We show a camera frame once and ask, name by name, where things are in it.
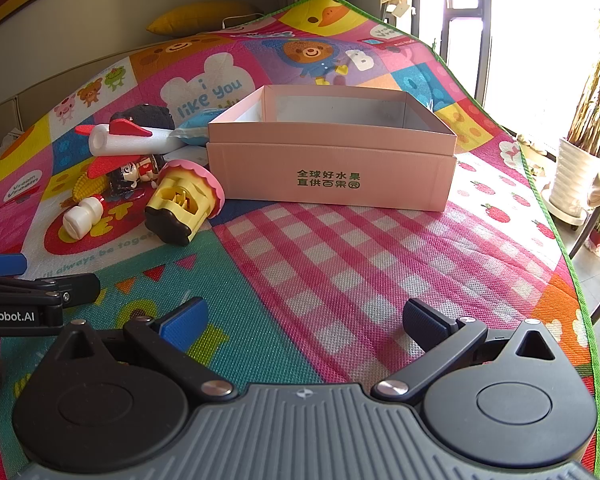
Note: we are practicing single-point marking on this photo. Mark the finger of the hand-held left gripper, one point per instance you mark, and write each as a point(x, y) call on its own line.
point(0, 265)
point(75, 286)

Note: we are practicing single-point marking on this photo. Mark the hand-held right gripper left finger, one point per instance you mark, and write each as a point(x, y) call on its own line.
point(185, 322)

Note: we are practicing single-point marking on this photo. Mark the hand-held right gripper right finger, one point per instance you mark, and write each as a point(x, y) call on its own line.
point(422, 321)

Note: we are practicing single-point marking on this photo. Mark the small white toy bottle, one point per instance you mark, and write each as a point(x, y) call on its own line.
point(80, 217)

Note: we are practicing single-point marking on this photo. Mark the yellow toy corn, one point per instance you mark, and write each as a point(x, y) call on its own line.
point(87, 187)

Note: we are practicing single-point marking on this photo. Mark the pink donut toy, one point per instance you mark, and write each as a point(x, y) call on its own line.
point(180, 205)

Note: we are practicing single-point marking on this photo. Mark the dark-haired doll figurine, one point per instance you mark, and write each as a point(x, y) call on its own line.
point(127, 177)

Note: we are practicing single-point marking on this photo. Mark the white foam rocket red fins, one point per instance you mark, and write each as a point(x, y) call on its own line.
point(125, 142)

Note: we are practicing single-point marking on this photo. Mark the pink cardboard box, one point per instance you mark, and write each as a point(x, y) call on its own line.
point(330, 165)

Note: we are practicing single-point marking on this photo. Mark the black plush toy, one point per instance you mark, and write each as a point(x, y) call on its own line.
point(150, 115)

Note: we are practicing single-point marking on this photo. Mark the blue tissue pack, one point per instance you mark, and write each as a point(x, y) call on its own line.
point(195, 130)

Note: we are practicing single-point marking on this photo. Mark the colourful cartoon play mat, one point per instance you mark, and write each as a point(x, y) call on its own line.
point(330, 270)

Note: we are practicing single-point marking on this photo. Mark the white ribbed plant pot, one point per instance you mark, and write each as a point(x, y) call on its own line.
point(572, 175)

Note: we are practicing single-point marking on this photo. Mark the tall green bamboo plant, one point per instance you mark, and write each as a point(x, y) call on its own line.
point(597, 90)

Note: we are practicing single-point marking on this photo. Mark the yellow pillow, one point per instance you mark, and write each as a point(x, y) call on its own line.
point(200, 17)

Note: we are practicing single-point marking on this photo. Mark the black window frame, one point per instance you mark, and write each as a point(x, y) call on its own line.
point(485, 20)

